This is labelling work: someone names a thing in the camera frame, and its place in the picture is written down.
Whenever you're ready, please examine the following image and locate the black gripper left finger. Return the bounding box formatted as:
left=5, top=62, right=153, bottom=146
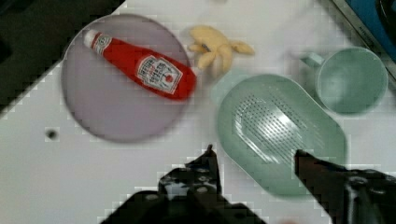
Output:
left=158, top=144, right=222, bottom=201

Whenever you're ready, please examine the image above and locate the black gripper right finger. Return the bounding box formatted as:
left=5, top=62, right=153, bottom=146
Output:
left=294, top=149, right=396, bottom=224

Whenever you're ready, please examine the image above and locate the green plastic strainer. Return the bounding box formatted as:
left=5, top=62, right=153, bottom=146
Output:
left=210, top=74, right=347, bottom=197

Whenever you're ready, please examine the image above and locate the red toy ketchup bottle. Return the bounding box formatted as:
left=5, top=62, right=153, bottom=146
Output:
left=83, top=30, right=196, bottom=101

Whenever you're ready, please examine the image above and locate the green plastic mug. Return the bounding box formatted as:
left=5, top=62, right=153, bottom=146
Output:
left=300, top=47, right=389, bottom=116

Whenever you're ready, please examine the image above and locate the purple round plate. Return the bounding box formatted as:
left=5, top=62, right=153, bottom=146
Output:
left=62, top=14, right=190, bottom=143

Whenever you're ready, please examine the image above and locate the yellow plush banana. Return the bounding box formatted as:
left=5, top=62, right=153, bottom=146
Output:
left=188, top=25, right=255, bottom=78

